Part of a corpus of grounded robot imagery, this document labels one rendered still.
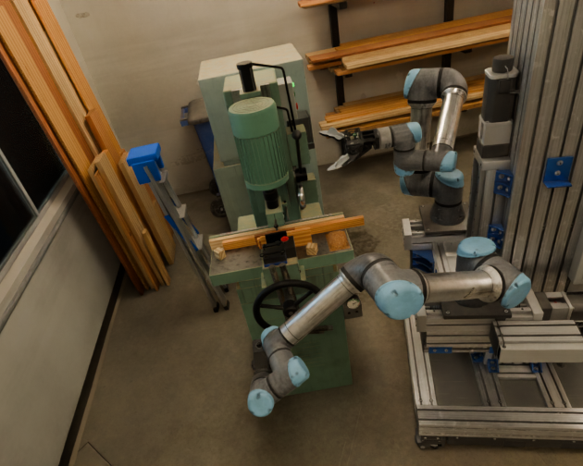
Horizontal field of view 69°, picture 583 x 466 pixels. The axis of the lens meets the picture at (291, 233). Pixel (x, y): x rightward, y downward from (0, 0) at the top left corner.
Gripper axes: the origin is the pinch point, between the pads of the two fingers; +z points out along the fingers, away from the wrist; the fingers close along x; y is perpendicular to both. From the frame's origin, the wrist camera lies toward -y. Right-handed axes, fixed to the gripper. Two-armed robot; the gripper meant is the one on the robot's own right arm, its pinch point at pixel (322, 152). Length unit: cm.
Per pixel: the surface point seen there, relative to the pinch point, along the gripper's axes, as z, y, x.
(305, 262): 13.1, -28.1, 34.1
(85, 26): 150, -132, -200
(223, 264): 47, -30, 29
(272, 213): 22.8, -21.6, 12.8
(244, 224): 41, -66, 2
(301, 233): 12.8, -27.4, 22.0
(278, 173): 17.4, -6.4, 2.4
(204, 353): 83, -120, 63
